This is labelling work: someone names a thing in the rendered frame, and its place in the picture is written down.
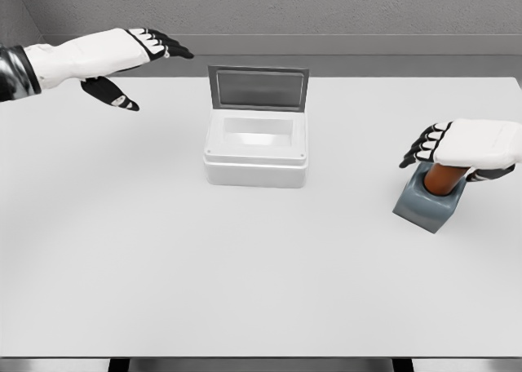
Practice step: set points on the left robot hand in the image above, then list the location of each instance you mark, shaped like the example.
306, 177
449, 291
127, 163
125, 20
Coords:
112, 51

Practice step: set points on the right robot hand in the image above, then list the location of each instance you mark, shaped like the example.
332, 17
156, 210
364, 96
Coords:
473, 143

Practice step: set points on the brown cylinder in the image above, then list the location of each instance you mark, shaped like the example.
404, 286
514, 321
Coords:
442, 179

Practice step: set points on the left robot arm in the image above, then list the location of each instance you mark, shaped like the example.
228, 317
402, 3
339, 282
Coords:
38, 66

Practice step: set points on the grey block holder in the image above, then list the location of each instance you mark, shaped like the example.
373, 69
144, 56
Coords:
428, 206

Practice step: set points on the white box with open lid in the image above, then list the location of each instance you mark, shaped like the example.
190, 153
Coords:
257, 131

